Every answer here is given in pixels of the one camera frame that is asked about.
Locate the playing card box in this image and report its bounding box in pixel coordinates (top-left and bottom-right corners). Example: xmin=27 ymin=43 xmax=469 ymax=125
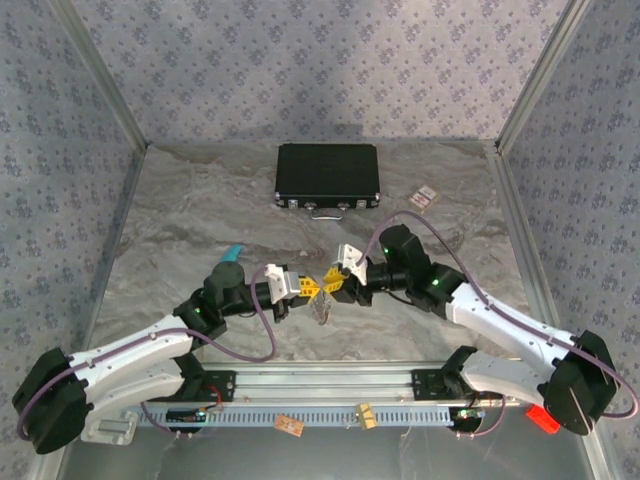
xmin=407 ymin=184 xmax=441 ymax=214

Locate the orange paper tag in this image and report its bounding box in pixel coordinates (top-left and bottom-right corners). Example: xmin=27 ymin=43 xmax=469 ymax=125
xmin=273 ymin=413 xmax=306 ymax=438

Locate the red plastic block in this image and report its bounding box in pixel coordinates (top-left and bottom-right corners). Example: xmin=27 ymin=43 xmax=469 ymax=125
xmin=525 ymin=406 xmax=561 ymax=437

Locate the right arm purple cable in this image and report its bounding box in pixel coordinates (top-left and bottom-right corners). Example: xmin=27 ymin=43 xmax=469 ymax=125
xmin=357 ymin=210 xmax=640 ymax=419

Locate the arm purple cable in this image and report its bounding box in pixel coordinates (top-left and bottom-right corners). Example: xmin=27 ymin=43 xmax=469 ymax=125
xmin=357 ymin=210 xmax=640 ymax=419
xmin=17 ymin=267 xmax=279 ymax=442

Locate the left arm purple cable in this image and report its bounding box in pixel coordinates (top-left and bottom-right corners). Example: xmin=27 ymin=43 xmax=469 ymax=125
xmin=17 ymin=267 xmax=279 ymax=442

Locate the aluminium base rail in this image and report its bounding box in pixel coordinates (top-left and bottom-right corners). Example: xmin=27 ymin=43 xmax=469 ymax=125
xmin=202 ymin=360 xmax=419 ymax=402

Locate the black case with metal handle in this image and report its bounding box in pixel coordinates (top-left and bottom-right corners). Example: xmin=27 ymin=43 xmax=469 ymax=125
xmin=273 ymin=143 xmax=382 ymax=222

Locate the grey slotted cable duct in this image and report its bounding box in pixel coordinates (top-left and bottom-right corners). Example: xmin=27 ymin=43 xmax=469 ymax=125
xmin=137 ymin=399 xmax=457 ymax=429

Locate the aluminium table side rail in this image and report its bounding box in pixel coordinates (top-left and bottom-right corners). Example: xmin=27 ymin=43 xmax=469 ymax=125
xmin=24 ymin=142 xmax=151 ymax=480
xmin=483 ymin=141 xmax=615 ymax=480

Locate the aluminium corner frame post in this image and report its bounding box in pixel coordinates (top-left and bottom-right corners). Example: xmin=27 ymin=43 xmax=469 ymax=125
xmin=49 ymin=0 xmax=150 ymax=151
xmin=493 ymin=0 xmax=602 ymax=154

